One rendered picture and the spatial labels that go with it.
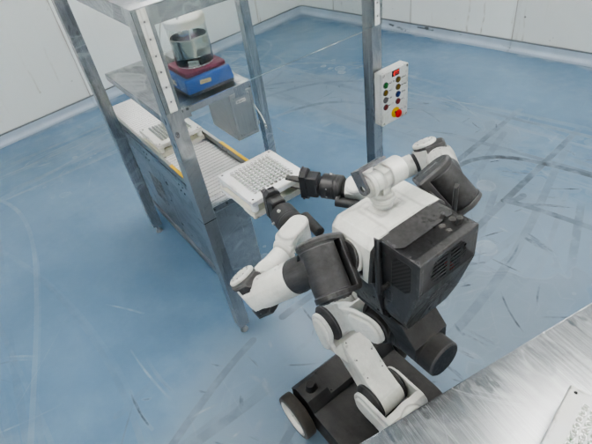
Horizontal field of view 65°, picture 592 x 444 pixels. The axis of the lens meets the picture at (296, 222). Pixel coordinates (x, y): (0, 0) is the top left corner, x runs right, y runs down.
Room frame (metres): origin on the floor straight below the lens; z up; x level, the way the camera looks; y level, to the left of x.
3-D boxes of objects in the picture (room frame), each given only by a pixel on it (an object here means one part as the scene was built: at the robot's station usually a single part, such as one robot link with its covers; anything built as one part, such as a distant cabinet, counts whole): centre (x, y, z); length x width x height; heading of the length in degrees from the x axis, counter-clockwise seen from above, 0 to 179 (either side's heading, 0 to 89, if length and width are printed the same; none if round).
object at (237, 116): (1.81, 0.18, 1.11); 0.22 x 0.11 x 0.20; 31
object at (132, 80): (1.92, 0.40, 1.22); 0.62 x 0.38 x 0.04; 31
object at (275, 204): (1.21, 0.05, 1.00); 0.12 x 0.10 x 0.13; 23
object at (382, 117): (2.01, -0.55, 0.94); 0.17 x 0.06 x 0.26; 121
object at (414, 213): (0.84, -0.25, 1.09); 0.34 x 0.30 x 0.36; 121
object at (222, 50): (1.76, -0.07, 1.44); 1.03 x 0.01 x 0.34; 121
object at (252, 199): (1.43, 0.10, 1.00); 0.25 x 0.24 x 0.02; 31
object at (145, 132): (2.19, 0.55, 0.87); 0.25 x 0.24 x 0.02; 121
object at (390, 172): (0.90, -0.23, 1.29); 0.10 x 0.07 x 0.09; 121
